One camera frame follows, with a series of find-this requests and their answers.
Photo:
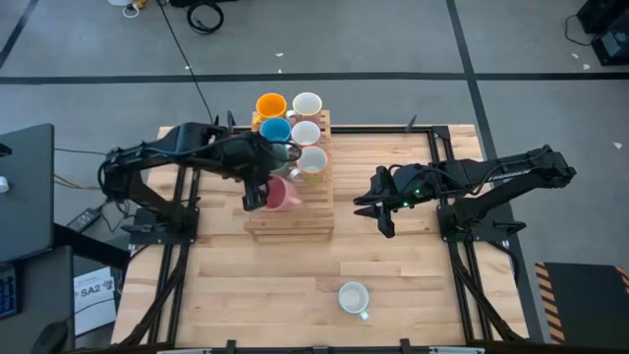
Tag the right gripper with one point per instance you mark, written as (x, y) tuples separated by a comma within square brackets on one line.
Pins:
[(393, 194)]

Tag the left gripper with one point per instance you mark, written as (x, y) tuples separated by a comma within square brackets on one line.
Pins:
[(255, 192)]

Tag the pink faceted mug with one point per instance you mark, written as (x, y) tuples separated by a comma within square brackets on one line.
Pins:
[(282, 194)]

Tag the white mug yellow dots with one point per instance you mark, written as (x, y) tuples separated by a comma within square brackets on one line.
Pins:
[(313, 162)]

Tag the white mug grey diamond pattern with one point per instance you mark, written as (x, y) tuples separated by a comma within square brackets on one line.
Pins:
[(305, 134)]

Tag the orange mug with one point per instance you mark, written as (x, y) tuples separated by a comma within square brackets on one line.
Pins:
[(271, 105)]

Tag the white mug pink pattern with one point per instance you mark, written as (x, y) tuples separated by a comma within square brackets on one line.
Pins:
[(307, 104)]

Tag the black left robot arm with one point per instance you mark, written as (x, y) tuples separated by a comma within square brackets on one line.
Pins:
[(196, 142)]

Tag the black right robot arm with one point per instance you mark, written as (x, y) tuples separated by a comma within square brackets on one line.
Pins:
[(506, 172)]

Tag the wooden slatted mug rack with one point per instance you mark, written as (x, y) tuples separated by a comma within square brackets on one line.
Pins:
[(290, 226)]

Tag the black table clamp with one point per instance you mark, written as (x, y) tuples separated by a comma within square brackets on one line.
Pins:
[(405, 345), (231, 345), (411, 125), (230, 120)]

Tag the white mug blue floral pattern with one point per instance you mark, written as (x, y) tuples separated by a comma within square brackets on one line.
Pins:
[(354, 297)]

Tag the black desk support beam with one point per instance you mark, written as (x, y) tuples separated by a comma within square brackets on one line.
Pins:
[(93, 248)]

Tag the black power adapter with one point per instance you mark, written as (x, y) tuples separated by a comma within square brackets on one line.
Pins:
[(83, 220)]

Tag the white box SA2 print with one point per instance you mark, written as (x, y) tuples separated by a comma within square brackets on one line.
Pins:
[(93, 300)]

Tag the grey desk panel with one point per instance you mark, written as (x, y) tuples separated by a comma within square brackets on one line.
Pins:
[(27, 196)]

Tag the grey computer desk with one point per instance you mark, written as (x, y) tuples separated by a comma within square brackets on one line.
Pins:
[(44, 285)]

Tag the black yellow striped mat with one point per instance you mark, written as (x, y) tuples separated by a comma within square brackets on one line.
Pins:
[(585, 305)]

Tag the small white object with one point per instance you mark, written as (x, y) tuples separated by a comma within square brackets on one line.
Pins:
[(3, 184)]

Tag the black keyboard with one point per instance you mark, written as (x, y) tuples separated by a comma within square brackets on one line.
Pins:
[(7, 295)]

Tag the black equipment case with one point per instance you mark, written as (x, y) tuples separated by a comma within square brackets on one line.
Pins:
[(611, 49)]

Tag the black bag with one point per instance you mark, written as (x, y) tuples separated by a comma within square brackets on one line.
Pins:
[(607, 15)]

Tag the black aluminium table frame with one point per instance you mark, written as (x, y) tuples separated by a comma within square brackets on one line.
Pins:
[(373, 130)]

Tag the silver aluminium bracket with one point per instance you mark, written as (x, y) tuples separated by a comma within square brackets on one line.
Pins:
[(457, 351), (184, 351)]

